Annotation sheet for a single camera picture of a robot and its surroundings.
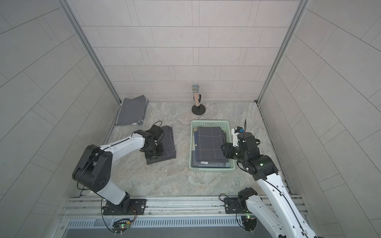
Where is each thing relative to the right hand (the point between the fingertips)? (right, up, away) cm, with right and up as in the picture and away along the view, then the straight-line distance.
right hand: (221, 146), depth 72 cm
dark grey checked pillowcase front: (-29, -6, +16) cm, 34 cm away
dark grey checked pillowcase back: (-4, 0, +19) cm, 20 cm away
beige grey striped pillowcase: (-12, -12, +11) cm, 20 cm away
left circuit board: (-46, -34, -7) cm, 57 cm away
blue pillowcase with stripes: (-13, -3, +17) cm, 22 cm away
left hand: (-32, -9, +17) cm, 37 cm away
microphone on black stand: (-12, +20, +39) cm, 45 cm away
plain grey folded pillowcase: (-61, +18, +37) cm, 74 cm away
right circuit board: (+12, -35, -5) cm, 37 cm away
